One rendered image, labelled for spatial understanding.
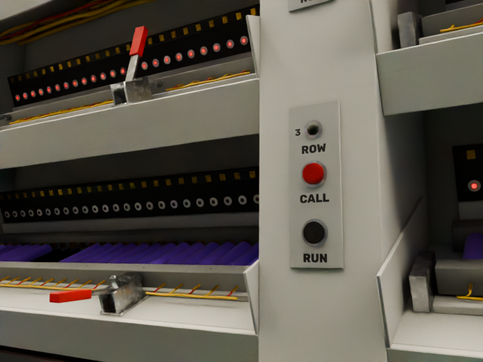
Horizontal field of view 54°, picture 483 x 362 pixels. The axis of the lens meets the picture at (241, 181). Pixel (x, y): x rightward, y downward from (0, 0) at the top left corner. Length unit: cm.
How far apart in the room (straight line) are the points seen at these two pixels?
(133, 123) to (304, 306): 24
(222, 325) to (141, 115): 21
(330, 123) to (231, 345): 19
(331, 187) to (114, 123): 24
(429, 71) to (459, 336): 18
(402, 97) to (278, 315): 18
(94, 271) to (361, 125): 33
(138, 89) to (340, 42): 22
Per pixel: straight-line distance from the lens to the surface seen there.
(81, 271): 56
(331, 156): 35
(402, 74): 36
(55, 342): 54
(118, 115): 49
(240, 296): 43
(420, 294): 37
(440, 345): 34
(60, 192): 76
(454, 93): 36
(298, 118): 37
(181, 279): 47
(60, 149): 56
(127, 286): 47
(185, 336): 42
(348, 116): 36
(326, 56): 38
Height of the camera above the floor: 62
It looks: 9 degrees up
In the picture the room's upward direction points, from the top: 1 degrees clockwise
